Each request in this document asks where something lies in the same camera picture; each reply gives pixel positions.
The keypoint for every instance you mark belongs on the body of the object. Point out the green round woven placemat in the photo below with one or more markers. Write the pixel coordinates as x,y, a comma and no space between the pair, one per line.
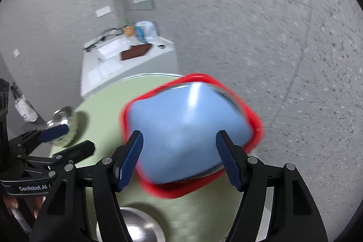
102,117

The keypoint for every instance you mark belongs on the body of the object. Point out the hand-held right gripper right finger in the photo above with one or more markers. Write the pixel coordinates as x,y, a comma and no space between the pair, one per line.
227,159

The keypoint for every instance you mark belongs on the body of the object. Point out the orange round item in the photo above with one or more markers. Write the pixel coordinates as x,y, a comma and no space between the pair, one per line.
129,31

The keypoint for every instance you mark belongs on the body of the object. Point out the white papers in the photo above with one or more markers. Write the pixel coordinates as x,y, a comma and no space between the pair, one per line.
112,49

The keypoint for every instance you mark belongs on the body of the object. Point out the white plastic bag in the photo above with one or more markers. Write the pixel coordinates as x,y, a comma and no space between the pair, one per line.
146,30

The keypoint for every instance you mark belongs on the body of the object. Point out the brown notebook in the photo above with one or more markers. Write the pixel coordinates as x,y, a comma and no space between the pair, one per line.
136,52

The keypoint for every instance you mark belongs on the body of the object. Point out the person's left hand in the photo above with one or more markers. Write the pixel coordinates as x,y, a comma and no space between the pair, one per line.
37,206

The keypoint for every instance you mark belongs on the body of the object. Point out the white cabinet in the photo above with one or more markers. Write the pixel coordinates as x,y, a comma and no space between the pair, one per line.
154,64

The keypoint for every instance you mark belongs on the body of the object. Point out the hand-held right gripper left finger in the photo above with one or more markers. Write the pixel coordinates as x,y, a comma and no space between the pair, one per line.
131,158

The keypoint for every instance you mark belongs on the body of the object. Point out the large steel bowl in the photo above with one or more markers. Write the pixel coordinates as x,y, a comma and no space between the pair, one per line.
141,226

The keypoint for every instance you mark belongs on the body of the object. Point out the blue square plate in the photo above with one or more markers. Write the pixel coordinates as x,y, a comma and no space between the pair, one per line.
184,131

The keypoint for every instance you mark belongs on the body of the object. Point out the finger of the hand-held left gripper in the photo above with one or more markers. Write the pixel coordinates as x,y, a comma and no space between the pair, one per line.
76,149
54,131

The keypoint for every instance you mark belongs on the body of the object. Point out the small steel bowl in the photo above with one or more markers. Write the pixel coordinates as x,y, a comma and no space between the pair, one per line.
63,114

